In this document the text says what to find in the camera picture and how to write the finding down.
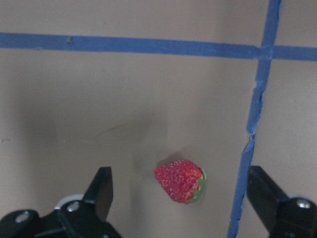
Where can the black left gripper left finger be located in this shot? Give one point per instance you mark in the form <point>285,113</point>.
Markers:
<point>83,216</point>

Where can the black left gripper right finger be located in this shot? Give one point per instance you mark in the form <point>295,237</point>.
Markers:
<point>282,215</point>

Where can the red strawberry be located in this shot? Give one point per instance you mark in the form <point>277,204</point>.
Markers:
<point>182,180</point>

